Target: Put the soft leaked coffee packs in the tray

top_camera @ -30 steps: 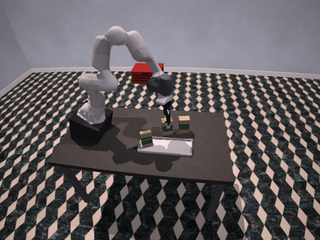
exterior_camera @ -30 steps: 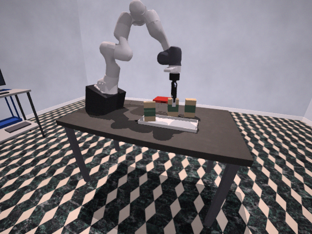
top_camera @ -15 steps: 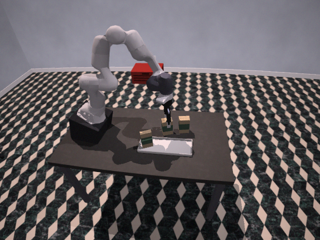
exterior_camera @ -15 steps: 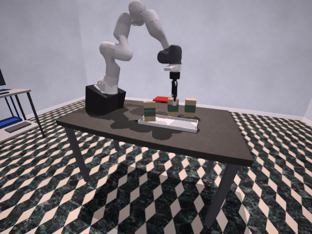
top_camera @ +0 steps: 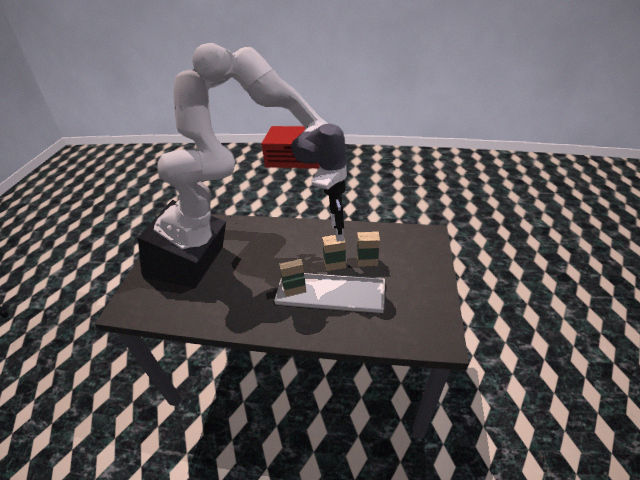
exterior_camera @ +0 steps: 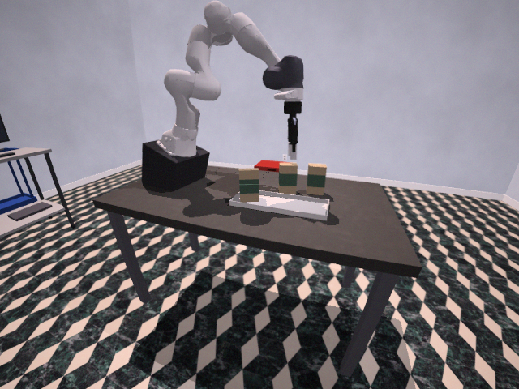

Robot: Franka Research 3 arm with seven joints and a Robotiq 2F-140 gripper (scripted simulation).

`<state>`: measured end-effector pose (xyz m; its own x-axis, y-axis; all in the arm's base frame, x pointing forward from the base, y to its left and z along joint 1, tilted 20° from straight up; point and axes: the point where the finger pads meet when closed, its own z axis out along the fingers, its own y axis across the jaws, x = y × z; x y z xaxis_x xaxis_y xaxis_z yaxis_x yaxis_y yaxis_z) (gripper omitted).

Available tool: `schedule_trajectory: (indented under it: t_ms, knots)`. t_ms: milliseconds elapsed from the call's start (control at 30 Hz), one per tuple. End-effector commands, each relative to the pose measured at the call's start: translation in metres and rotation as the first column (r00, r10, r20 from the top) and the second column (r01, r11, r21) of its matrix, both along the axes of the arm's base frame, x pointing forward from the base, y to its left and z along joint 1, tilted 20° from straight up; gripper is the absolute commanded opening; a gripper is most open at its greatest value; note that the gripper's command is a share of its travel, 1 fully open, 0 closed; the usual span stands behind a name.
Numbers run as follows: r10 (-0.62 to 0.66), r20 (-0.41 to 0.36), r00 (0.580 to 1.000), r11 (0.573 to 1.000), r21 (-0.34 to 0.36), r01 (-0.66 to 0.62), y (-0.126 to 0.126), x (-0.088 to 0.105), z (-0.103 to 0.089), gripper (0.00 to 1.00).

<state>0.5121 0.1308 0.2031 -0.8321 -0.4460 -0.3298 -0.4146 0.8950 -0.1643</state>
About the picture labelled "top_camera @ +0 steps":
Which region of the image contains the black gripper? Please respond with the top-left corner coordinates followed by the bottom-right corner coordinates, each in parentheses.
top-left (324, 179), bottom-right (346, 242)

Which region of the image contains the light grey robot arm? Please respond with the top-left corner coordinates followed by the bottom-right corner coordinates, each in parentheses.
top-left (154, 43), bottom-right (347, 249)

